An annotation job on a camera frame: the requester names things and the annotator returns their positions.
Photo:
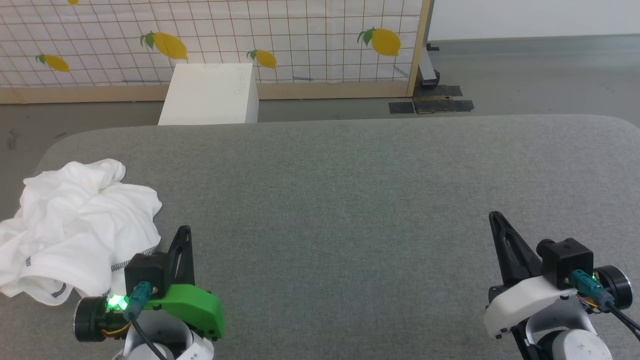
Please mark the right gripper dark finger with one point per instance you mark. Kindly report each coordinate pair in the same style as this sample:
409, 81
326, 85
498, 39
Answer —
515, 260

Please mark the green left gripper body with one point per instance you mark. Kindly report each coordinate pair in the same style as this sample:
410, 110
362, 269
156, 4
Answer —
195, 307

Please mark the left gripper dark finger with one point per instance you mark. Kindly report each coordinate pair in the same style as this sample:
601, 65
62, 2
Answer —
186, 265

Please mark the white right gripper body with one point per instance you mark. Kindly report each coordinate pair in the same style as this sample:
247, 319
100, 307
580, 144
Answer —
520, 300

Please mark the white shirt with grey stitching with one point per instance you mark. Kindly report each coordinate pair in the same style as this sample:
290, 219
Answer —
75, 225

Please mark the white box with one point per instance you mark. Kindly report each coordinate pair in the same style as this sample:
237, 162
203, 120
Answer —
210, 97

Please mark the large black floor mat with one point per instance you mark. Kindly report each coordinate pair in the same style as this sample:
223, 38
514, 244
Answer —
445, 105

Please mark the small black floor mat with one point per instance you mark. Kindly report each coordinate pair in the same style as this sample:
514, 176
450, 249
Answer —
401, 107

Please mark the metal partition foot beam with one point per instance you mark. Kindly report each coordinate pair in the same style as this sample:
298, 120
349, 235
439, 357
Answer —
428, 70

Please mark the lemon print partition screen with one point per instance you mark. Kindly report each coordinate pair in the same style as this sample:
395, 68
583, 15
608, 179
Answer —
300, 30

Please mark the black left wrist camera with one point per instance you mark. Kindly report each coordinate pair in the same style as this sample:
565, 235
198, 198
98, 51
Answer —
145, 270

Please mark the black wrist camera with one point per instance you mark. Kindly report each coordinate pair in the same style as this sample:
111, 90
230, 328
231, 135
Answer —
145, 270
565, 260

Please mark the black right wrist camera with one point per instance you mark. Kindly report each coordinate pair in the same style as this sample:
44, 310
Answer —
565, 260

